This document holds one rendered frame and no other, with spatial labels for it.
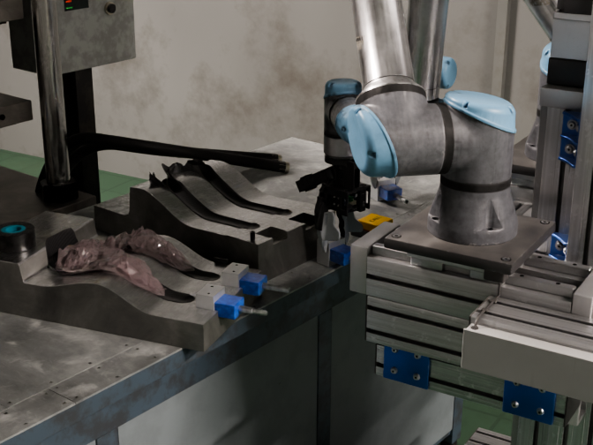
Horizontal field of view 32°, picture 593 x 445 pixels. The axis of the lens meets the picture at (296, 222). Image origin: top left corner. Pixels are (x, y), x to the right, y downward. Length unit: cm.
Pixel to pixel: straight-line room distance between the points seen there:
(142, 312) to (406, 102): 61
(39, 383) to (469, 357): 71
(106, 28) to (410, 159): 140
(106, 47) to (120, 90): 241
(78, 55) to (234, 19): 204
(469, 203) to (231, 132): 329
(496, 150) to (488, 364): 34
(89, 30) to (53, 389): 129
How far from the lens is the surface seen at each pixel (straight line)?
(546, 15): 228
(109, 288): 191
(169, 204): 225
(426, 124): 164
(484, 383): 186
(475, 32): 424
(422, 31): 194
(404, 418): 277
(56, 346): 192
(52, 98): 261
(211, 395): 208
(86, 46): 283
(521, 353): 161
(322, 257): 221
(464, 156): 167
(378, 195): 259
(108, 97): 534
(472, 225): 170
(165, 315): 188
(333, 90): 206
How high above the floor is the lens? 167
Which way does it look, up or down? 21 degrees down
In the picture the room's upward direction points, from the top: straight up
